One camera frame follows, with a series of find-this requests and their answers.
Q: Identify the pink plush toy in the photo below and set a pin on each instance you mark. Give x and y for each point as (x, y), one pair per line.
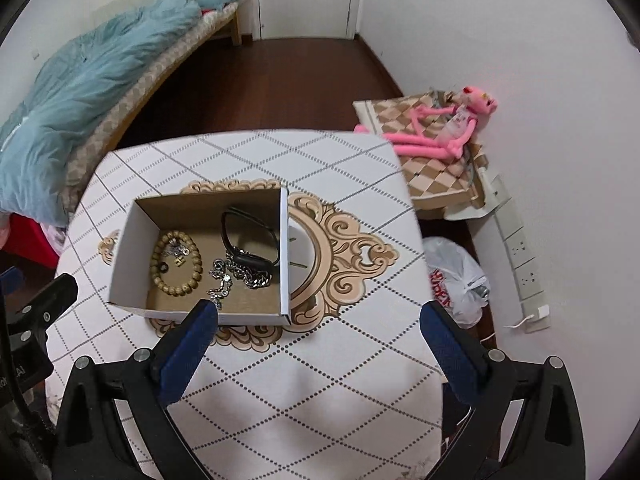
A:
(430, 147)

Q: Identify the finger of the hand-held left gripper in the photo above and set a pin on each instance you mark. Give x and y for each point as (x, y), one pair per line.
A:
(52, 300)
(11, 281)

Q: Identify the brown checkered cushion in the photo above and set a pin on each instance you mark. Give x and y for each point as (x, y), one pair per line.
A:
(435, 180)

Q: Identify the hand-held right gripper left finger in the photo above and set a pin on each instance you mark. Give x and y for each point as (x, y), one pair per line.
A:
(192, 347)

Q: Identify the light blue quilt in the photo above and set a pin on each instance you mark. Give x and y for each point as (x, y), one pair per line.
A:
(85, 80)

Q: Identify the diamond patterned tablecloth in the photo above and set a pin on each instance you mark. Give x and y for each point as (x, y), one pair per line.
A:
(310, 370)

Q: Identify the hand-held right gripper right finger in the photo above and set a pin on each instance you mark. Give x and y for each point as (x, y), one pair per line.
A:
(447, 347)

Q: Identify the white cardboard box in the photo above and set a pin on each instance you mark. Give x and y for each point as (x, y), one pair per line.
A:
(250, 305)

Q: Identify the red bed cloth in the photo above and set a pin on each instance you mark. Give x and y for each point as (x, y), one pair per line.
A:
(27, 240)

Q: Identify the black smart band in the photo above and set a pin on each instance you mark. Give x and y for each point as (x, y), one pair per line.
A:
(250, 258)

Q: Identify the white charger plug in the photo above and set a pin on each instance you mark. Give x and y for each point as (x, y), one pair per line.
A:
(541, 311)

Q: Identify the checkered bed mattress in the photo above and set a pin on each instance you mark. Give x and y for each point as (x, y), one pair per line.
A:
(125, 90)

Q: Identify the white plastic bag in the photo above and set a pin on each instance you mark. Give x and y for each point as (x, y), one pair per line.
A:
(455, 280)

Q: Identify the white power strip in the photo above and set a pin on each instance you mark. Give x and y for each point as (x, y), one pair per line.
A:
(525, 265)

